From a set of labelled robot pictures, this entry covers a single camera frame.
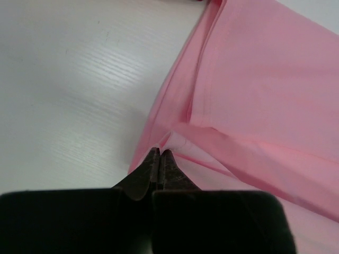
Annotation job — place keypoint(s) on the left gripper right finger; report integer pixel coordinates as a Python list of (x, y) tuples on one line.
[(219, 221)]

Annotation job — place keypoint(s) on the pink t shirt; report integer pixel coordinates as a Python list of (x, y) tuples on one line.
[(252, 103)]

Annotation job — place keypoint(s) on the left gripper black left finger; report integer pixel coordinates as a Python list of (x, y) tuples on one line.
[(104, 220)]

